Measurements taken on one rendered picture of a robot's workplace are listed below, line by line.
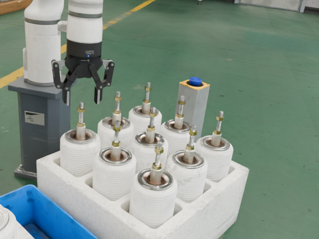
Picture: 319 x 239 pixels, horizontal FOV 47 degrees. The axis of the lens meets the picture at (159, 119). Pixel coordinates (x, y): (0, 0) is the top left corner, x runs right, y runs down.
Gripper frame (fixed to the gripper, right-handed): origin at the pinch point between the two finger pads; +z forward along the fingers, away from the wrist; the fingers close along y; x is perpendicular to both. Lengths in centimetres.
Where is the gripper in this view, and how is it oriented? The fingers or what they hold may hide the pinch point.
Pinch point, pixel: (82, 98)
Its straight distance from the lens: 87.7
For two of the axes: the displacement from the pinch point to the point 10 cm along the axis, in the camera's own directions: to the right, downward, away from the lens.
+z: -1.2, 8.9, 4.3
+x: -4.1, -4.4, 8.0
